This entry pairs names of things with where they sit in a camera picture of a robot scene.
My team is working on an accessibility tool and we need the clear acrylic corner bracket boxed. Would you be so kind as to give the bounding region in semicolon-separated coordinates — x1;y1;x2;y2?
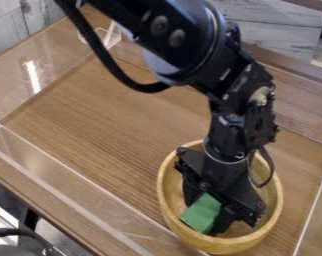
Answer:
78;23;123;50

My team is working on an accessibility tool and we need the green rectangular block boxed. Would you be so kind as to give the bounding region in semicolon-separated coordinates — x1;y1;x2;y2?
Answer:
180;193;222;234

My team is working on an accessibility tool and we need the black table leg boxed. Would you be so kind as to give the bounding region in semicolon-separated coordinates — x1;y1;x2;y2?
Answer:
23;209;40;231

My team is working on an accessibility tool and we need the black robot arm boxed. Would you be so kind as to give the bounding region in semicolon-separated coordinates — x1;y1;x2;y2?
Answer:
80;0;279;234

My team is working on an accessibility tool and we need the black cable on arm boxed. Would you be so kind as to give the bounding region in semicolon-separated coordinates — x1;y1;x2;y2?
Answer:
247;144;275;189

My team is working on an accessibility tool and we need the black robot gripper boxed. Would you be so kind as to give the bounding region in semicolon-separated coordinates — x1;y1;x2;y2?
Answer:
174;143;269;237

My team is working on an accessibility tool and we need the brown wooden bowl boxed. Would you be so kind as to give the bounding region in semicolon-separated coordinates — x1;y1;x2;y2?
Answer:
156;140;283;255

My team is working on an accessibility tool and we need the clear acrylic tray wall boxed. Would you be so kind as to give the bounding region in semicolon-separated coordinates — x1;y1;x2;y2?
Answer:
0;124;207;256

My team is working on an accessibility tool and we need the black cable lower left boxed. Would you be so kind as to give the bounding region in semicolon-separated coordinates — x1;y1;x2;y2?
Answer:
0;227;54;256

